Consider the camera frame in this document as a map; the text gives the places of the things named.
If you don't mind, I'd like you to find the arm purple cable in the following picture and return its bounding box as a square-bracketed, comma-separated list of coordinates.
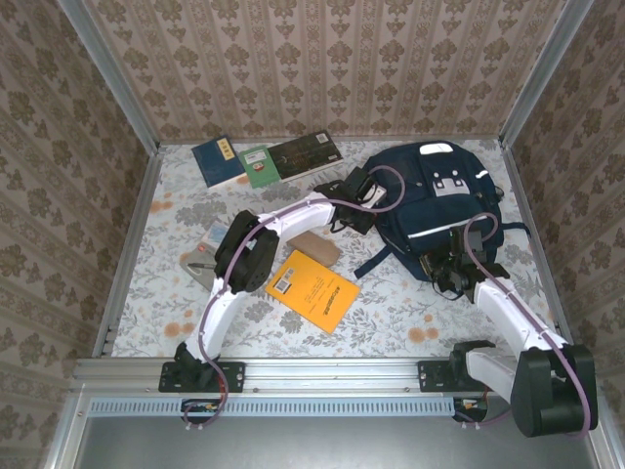
[451, 213, 596, 434]
[183, 165, 406, 434]

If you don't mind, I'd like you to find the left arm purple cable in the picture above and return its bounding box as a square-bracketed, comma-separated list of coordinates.
[183, 165, 406, 434]

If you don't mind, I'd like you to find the aluminium table side rail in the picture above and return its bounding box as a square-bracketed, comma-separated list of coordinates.
[502, 141, 578, 356]
[92, 144, 166, 358]

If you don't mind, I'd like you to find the dark blue book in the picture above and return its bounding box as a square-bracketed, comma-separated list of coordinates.
[190, 137, 248, 190]

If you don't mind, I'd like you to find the black book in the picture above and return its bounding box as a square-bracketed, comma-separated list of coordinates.
[267, 129, 342, 184]

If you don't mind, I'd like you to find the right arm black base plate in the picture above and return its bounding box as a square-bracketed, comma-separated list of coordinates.
[417, 360, 509, 394]

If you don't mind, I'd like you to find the slotted blue-grey cable duct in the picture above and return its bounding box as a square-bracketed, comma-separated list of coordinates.
[90, 396, 460, 417]

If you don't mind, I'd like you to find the green book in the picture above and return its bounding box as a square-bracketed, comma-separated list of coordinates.
[237, 148, 283, 191]

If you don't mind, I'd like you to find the grey sheet metal panel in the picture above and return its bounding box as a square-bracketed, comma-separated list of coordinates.
[46, 395, 625, 469]

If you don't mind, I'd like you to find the grey metal case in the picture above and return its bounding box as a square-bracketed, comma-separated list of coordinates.
[179, 243, 219, 289]

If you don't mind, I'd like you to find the tan glasses case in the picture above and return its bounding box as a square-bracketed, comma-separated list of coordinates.
[286, 231, 341, 268]

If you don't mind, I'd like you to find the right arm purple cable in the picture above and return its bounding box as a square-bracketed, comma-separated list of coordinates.
[451, 213, 596, 434]

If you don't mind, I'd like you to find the navy blue backpack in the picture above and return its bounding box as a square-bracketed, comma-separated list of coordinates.
[354, 140, 531, 282]

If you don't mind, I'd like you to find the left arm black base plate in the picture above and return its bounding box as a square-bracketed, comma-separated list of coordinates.
[158, 361, 245, 394]

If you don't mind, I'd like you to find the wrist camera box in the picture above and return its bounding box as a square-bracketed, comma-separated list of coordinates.
[456, 227, 492, 259]
[346, 167, 390, 207]

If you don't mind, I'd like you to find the orange book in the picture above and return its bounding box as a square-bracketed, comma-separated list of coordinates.
[265, 249, 361, 336]

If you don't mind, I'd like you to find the aluminium frame post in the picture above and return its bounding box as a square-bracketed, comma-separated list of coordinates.
[57, 0, 162, 152]
[500, 0, 595, 148]

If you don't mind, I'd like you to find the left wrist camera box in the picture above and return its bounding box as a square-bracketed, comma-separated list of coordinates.
[346, 167, 390, 207]

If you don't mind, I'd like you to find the white light-blue booklet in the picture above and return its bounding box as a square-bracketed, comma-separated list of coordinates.
[202, 222, 229, 248]

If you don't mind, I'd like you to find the thin aluminium table end rail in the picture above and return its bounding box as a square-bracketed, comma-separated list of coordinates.
[158, 137, 504, 147]

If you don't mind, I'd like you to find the long aluminium mounting rail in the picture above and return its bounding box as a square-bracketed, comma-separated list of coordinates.
[72, 356, 600, 392]

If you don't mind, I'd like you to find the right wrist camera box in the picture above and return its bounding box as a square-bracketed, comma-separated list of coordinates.
[456, 227, 492, 259]

